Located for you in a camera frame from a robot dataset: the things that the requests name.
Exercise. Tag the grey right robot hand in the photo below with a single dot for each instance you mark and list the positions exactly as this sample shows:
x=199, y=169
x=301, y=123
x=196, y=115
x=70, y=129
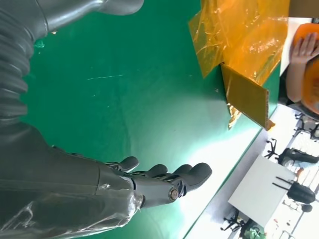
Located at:
x=54, y=178

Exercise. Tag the clear plastic film wrap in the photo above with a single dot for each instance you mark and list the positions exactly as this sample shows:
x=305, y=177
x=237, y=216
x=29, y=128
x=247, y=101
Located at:
x=109, y=212

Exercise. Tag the ribbed grey right arm sleeve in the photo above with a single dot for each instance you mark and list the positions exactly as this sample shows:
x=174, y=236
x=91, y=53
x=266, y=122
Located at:
x=13, y=72

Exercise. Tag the black office chair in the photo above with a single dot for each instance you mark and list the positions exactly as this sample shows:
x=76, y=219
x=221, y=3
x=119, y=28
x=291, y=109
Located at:
x=296, y=155
x=235, y=222
x=300, y=193
x=308, y=127

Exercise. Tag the brown cardboard piece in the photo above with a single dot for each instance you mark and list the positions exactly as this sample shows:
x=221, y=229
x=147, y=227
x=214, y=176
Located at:
x=246, y=95

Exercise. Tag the white board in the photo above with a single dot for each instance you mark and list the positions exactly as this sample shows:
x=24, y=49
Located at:
x=259, y=191

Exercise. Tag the orange transparent film sheet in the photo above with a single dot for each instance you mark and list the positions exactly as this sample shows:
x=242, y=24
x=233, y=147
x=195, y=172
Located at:
x=239, y=36

